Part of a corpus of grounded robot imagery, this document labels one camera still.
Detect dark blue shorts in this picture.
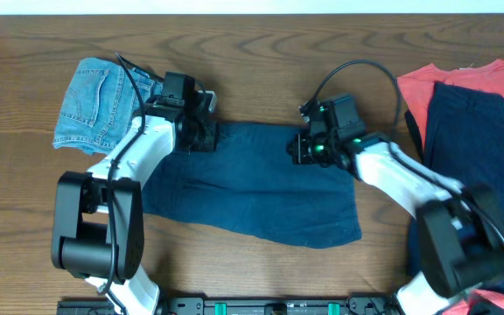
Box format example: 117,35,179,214
143,123,361,249

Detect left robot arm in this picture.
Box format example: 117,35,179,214
51,72,218,314

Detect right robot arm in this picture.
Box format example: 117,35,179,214
287,94,504,314

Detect light blue denim shorts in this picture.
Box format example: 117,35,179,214
52,58,163,155

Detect dark navy garment pile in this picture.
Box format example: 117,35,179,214
404,80,504,298

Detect red t-shirt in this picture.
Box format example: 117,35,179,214
397,59,504,144

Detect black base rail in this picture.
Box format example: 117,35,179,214
55,291,403,315

